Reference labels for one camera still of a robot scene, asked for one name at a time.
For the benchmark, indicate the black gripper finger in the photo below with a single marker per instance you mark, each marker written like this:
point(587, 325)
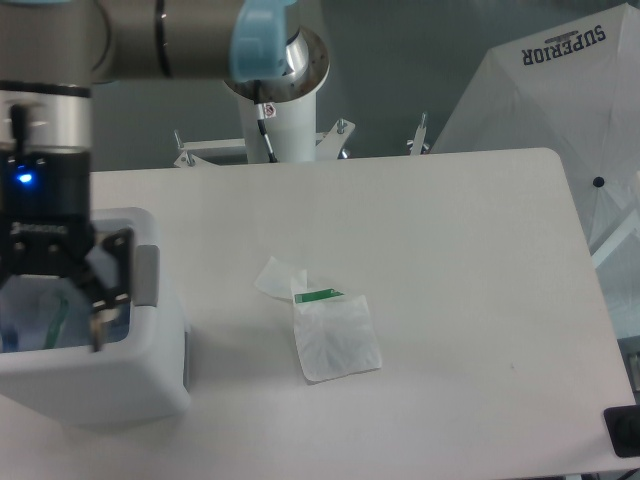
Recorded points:
point(107, 282)

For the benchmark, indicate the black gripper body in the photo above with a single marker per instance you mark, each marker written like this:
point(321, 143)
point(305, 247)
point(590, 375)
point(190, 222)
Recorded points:
point(46, 228)

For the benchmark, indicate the clear plastic water bottle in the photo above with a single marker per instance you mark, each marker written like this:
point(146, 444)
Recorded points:
point(24, 321)

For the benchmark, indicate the white plastic bag green strip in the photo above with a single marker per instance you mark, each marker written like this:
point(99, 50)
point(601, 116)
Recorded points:
point(333, 328)

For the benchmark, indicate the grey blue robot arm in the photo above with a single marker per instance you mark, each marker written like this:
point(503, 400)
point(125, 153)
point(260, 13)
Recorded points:
point(54, 52)

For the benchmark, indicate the white plastic trash can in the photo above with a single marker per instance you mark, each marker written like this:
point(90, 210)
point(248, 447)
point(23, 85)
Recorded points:
point(109, 351)

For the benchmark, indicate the green white wrapper in bin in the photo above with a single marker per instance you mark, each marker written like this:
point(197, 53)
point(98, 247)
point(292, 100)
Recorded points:
point(55, 326)

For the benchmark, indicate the white Superior umbrella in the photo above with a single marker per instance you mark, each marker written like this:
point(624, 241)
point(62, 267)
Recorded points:
point(573, 89)

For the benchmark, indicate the black device at table edge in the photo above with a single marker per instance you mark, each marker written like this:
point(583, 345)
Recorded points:
point(622, 423)

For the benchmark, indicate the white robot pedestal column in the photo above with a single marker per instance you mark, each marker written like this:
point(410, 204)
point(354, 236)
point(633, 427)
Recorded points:
point(290, 126)

